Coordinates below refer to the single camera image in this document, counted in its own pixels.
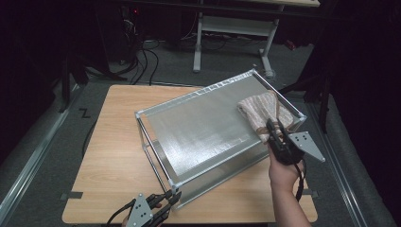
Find black floor cables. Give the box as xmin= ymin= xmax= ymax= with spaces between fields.
xmin=119 ymin=39 xmax=160 ymax=86

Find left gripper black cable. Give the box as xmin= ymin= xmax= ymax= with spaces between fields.
xmin=105 ymin=198 xmax=137 ymax=227

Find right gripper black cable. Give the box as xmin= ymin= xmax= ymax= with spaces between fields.
xmin=292 ymin=159 xmax=308 ymax=202

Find metal floor rail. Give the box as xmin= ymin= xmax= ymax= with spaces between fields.
xmin=306 ymin=102 xmax=370 ymax=227
xmin=0 ymin=89 xmax=81 ymax=218

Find black computer tower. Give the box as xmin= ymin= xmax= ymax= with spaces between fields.
xmin=117 ymin=4 xmax=143 ymax=64

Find black stand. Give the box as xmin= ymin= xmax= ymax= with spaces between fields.
xmin=58 ymin=53 xmax=75 ymax=114
xmin=276 ymin=62 xmax=332 ymax=133

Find beige striped cloth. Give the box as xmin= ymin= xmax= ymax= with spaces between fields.
xmin=236 ymin=90 xmax=296 ymax=145

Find person's right hand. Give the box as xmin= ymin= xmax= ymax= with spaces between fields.
xmin=268 ymin=146 xmax=306 ymax=194

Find white desk frame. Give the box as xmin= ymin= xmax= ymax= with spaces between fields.
xmin=192 ymin=0 xmax=321 ymax=79

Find grey tape strip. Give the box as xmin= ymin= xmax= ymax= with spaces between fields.
xmin=60 ymin=191 xmax=84 ymax=201
xmin=302 ymin=187 xmax=320 ymax=199

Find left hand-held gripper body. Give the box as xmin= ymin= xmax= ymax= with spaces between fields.
xmin=126 ymin=193 xmax=173 ymax=227

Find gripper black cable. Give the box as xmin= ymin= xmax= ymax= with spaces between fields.
xmin=105 ymin=198 xmax=137 ymax=227
xmin=292 ymin=159 xmax=308 ymax=202

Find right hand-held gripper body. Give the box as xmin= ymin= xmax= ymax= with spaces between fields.
xmin=268 ymin=131 xmax=326 ymax=166

